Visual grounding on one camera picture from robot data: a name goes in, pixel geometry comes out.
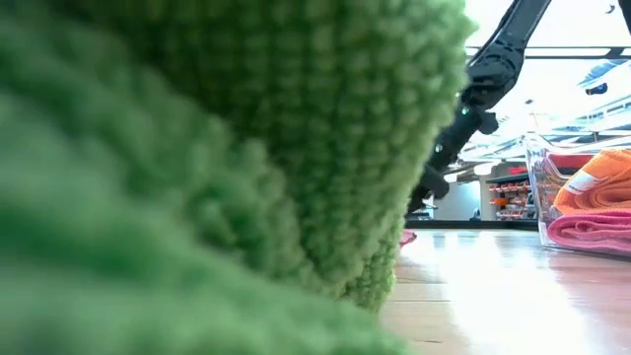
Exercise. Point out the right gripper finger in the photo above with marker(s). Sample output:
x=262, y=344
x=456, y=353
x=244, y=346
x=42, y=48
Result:
x=416, y=202

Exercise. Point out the pink microfiber towel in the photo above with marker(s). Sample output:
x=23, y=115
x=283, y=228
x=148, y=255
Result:
x=586, y=232
x=408, y=237

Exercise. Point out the clear plastic bin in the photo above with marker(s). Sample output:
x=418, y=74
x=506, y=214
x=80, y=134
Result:
x=535, y=167

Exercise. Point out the orange microfiber towel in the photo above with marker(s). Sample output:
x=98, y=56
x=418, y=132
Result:
x=601, y=187

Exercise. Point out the green microfiber towel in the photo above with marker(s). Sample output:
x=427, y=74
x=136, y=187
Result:
x=197, y=172

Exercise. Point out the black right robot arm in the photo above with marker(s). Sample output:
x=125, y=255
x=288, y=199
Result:
x=498, y=59

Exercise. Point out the white light fixture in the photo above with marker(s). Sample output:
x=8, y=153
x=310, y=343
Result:
x=483, y=168
x=450, y=177

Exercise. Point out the black shelf with orange bins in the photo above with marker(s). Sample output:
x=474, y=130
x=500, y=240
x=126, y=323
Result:
x=508, y=199

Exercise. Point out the red background object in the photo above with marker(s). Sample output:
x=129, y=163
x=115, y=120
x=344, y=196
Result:
x=567, y=162

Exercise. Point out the dark blue background object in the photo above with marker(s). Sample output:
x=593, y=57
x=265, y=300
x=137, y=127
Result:
x=597, y=89

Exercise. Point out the black aluminium table frame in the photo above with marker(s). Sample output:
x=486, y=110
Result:
x=468, y=225

